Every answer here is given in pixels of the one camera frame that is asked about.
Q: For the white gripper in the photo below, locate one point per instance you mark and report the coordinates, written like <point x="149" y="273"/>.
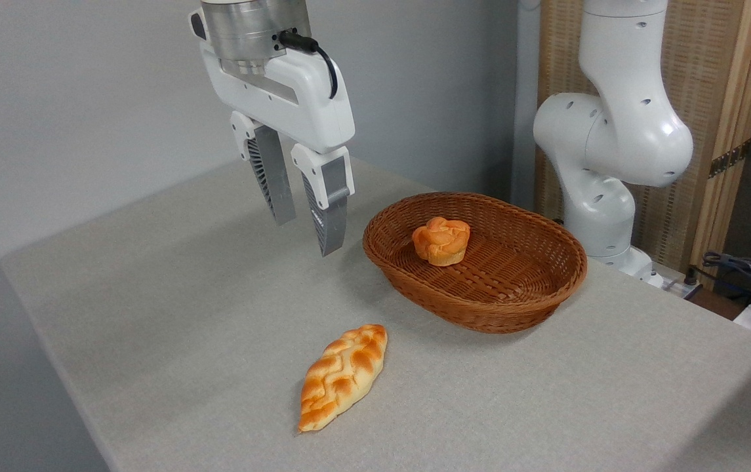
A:
<point x="309" y="105"/>

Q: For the round orange bread bun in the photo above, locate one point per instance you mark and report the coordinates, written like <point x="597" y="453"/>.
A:
<point x="442" y="241"/>

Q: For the long braided bread loaf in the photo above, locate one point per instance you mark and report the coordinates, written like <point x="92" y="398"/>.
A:
<point x="344" y="377"/>

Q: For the brown wicker basket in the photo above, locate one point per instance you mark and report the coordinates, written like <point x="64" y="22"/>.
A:
<point x="480" y="308"/>

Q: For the dark metal screen hinge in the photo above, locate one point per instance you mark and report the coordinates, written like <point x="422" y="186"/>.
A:
<point x="729" y="158"/>

